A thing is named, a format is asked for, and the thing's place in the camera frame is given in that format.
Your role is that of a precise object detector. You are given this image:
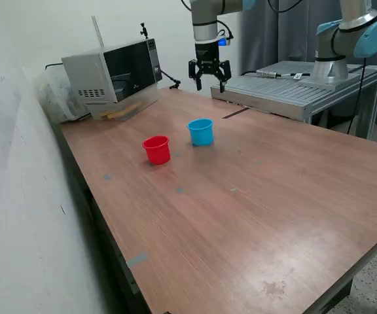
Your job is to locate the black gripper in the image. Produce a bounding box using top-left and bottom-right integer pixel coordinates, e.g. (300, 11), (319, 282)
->
(188, 41), (232, 94)

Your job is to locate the blue plastic bin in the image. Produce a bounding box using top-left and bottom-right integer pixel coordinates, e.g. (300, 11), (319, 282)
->
(187, 118), (215, 147)

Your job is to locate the red plastic bin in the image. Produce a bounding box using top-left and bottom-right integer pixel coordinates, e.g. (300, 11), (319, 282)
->
(141, 135), (171, 166)

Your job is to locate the black tape strip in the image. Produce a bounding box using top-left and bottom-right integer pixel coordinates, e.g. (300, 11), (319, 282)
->
(221, 107), (251, 120)

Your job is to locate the aluminium mounting platform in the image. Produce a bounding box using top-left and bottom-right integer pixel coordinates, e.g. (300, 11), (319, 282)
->
(210, 60), (377, 140)

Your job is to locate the black marker with tag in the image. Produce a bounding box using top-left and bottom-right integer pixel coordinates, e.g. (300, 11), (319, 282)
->
(281, 72), (311, 80)

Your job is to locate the white rod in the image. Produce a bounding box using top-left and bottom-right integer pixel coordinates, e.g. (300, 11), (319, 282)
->
(91, 15), (105, 48)

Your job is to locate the silver microwave oven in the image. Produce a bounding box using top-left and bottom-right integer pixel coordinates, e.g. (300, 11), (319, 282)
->
(61, 38), (163, 114)

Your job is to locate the clear plastic storage container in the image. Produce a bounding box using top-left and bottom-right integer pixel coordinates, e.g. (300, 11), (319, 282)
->
(33, 70), (91, 124)

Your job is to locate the long grey tape strip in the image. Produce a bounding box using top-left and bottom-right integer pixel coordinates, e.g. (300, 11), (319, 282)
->
(126, 252), (149, 268)

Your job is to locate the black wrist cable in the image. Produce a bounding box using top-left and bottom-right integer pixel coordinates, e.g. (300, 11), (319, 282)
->
(217, 19), (234, 40)

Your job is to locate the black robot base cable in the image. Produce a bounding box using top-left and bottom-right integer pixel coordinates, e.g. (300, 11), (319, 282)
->
(345, 55), (368, 135)

